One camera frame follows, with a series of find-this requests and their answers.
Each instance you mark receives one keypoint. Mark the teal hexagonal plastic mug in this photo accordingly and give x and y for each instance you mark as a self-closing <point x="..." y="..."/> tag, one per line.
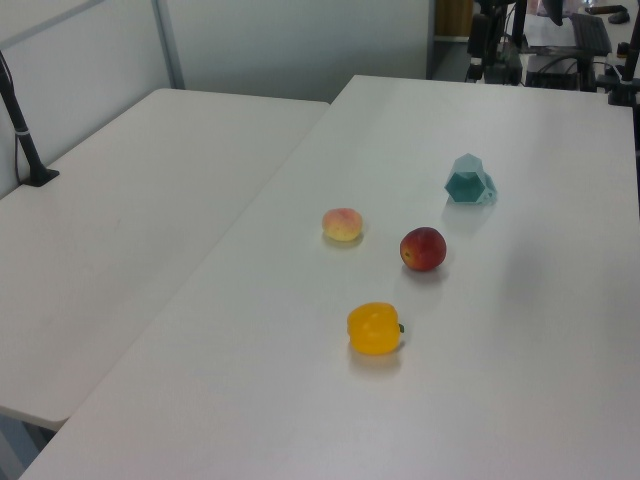
<point x="465" y="187"/>

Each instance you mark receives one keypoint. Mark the pale yellow pink peach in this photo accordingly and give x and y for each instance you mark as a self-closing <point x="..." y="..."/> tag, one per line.
<point x="342" y="225"/>

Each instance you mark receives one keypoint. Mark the red apple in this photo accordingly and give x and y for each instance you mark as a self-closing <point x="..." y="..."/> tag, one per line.
<point x="422" y="249"/>

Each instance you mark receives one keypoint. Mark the yellow bell pepper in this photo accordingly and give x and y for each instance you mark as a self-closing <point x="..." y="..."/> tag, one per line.
<point x="372" y="330"/>

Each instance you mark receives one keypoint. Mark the black equipment box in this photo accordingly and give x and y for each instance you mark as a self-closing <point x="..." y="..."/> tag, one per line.
<point x="502" y="72"/>

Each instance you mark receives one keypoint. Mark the brown cabinet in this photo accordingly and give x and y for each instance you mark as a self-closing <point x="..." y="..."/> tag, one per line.
<point x="450" y="17"/>

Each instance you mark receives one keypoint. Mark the black computer box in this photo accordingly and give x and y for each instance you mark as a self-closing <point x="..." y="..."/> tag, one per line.
<point x="555" y="75"/>

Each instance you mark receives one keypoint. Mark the thin black slanted pole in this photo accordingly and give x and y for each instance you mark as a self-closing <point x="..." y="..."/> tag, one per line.
<point x="519" y="25"/>

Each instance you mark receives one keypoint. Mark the black pole stand white band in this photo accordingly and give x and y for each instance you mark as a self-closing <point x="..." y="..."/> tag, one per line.
<point x="29" y="150"/>

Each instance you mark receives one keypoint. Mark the white paper sheet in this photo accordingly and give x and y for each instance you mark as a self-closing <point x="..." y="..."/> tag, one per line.
<point x="547" y="32"/>

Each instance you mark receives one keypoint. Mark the black monitor foot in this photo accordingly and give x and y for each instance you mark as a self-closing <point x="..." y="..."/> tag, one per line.
<point x="555" y="10"/>

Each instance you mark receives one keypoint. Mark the black clamped pole stand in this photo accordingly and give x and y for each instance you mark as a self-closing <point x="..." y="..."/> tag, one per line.
<point x="625" y="85"/>

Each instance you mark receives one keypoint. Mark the black computer keyboard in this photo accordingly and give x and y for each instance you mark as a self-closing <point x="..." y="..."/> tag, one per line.
<point x="592" y="32"/>

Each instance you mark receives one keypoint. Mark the black computer mouse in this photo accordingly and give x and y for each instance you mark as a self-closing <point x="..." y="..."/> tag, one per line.
<point x="620" y="17"/>

